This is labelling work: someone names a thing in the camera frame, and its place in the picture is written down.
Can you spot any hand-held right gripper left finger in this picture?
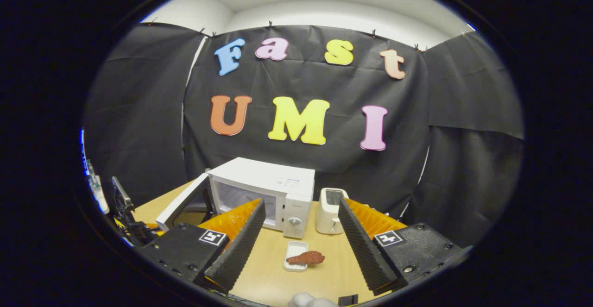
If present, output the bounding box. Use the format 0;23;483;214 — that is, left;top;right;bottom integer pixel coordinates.
134;198;267;294

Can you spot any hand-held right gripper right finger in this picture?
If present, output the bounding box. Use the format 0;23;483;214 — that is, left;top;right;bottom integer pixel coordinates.
338;197;466;297

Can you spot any reddish brown meat piece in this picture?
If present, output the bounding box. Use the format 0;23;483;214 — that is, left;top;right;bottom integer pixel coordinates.
286;251;326;266

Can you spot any white microwave oven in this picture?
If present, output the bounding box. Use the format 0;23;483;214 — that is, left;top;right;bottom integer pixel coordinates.
155;157;316;239

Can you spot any white toaster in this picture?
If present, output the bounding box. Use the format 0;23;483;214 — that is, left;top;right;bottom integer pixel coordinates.
315;188;349;235

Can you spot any white rectangular tray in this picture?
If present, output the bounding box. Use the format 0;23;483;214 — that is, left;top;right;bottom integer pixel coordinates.
284;241;309;272

